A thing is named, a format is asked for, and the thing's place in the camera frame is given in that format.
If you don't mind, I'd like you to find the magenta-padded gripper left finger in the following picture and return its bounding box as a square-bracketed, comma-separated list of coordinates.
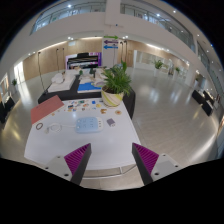
[41, 142, 93, 186]

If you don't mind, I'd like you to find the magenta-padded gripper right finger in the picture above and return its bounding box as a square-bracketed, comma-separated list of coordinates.
[131, 142, 184, 186]

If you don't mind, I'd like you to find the light blue power strip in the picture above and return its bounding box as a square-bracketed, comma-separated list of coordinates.
[75, 116, 104, 134]

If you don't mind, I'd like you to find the salmon red flat board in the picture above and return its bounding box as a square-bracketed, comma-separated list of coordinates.
[30, 94, 65, 126]

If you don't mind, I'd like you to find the potted palm in striped pot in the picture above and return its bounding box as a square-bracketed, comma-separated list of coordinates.
[100, 61, 133, 108]

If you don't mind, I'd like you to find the blue base scale model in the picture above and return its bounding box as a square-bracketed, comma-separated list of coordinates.
[77, 68, 108, 93]

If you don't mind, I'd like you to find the white architectural model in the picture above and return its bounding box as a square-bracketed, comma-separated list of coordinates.
[47, 71, 78, 93]

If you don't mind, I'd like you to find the black draped table group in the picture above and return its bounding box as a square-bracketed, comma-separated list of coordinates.
[0, 96, 16, 124]
[191, 89, 216, 117]

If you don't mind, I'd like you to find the purple arrow sign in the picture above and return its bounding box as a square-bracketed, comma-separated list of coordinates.
[103, 39, 120, 46]

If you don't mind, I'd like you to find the white coiled cable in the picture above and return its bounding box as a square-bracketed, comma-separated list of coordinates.
[44, 122, 78, 135]

